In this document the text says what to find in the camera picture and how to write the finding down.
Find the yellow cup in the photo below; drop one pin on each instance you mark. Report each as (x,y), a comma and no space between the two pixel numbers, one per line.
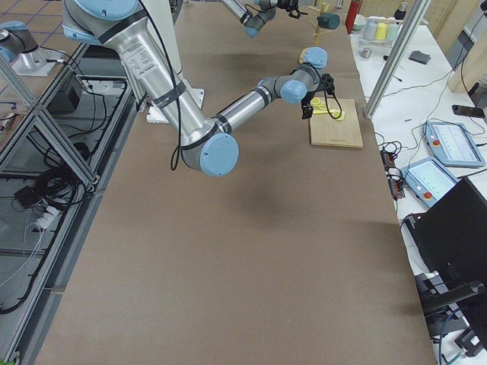
(381,31)

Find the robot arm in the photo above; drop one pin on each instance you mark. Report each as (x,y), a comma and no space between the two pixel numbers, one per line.
(254,22)
(142,34)

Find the grey cup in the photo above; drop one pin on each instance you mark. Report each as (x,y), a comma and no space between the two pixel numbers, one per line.
(370,30)

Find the lemon slice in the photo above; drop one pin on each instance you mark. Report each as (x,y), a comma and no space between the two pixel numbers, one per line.
(340,115)
(316,102)

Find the red cylinder container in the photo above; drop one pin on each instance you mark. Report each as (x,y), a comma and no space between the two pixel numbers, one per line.
(351,15)

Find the aluminium frame post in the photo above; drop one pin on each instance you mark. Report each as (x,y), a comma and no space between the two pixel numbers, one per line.
(403,40)

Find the black smartphone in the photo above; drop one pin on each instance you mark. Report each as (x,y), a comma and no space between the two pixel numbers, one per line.
(468,111)

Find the small metal cup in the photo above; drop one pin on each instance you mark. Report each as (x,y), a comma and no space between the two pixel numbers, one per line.
(366,53)

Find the small black square device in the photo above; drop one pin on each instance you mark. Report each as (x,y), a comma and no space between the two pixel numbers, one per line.
(419,57)

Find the dark teal mug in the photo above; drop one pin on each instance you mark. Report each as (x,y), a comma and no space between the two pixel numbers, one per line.
(328,21)

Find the teach pendant tablet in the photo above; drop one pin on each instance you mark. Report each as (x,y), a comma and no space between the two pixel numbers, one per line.
(429,180)
(452,146)

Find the wooden cup storage rack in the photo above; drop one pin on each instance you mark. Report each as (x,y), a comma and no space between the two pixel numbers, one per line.
(318,32)

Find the black monitor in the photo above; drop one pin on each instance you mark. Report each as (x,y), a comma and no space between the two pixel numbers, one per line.
(451,238)

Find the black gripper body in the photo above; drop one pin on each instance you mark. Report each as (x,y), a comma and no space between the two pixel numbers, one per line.
(288,4)
(309,99)

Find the light blue cup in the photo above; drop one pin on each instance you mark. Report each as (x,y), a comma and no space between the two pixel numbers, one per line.
(392,32)

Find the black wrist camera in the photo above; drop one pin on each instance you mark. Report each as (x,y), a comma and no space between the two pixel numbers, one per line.
(328,84)

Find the wooden cutting board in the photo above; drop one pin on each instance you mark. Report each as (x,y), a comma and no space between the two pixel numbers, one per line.
(326,131)

